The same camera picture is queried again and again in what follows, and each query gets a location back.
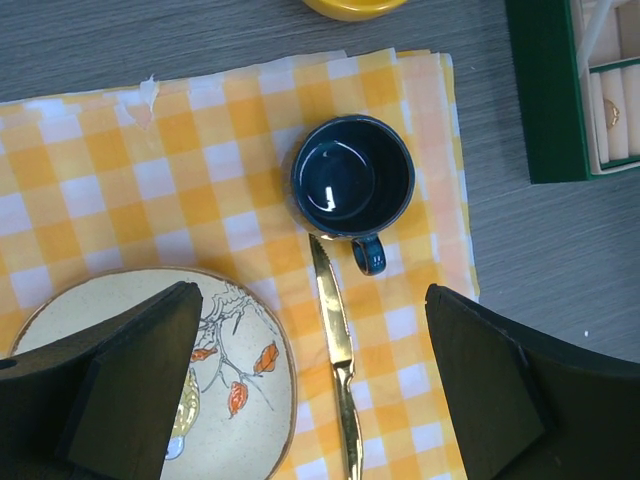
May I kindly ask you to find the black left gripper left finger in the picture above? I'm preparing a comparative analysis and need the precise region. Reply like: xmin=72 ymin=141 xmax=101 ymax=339
xmin=1 ymin=281 xmax=203 ymax=479

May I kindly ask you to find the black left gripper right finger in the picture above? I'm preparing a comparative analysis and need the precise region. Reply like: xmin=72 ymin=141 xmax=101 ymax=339
xmin=425 ymin=284 xmax=639 ymax=479

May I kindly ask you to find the green jewelry tray insert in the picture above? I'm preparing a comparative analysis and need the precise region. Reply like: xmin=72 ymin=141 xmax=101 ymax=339
xmin=569 ymin=1 xmax=639 ymax=178

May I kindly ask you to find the green jewelry box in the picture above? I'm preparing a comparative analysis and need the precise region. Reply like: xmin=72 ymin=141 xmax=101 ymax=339
xmin=503 ymin=0 xmax=640 ymax=185

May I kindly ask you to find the beige bird pattern plate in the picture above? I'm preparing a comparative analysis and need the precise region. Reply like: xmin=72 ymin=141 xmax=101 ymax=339
xmin=10 ymin=267 xmax=297 ymax=479

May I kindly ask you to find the orange white checkered cloth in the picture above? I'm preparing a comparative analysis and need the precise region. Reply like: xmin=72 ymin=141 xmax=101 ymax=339
xmin=1 ymin=49 xmax=478 ymax=479

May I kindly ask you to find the dark blue mug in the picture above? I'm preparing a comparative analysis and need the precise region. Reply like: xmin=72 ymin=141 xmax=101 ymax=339
xmin=281 ymin=115 xmax=415 ymax=276

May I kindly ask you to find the orange bowl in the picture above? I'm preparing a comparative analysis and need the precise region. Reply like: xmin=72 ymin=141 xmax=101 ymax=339
xmin=303 ymin=0 xmax=406 ymax=22

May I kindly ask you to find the black handled knife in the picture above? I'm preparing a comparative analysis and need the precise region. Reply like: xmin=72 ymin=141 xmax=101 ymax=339
xmin=309 ymin=235 xmax=364 ymax=479

